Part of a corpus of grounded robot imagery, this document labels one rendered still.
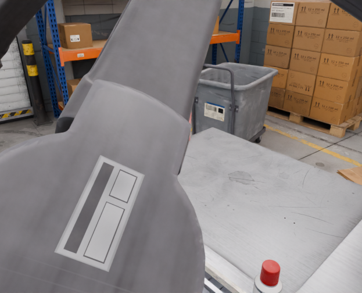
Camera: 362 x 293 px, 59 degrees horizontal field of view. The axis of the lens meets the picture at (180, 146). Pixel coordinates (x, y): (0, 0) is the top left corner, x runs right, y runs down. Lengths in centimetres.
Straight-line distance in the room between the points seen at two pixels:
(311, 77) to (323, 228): 301
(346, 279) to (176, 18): 86
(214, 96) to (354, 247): 210
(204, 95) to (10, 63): 249
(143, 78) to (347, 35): 371
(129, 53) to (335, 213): 115
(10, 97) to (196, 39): 438
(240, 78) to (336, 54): 103
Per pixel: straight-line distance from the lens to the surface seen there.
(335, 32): 389
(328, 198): 133
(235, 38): 513
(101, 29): 486
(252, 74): 354
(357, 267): 101
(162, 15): 19
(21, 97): 456
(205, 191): 126
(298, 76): 413
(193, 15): 20
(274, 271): 64
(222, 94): 286
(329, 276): 96
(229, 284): 83
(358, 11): 44
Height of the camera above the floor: 154
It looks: 26 degrees down
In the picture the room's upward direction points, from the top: straight up
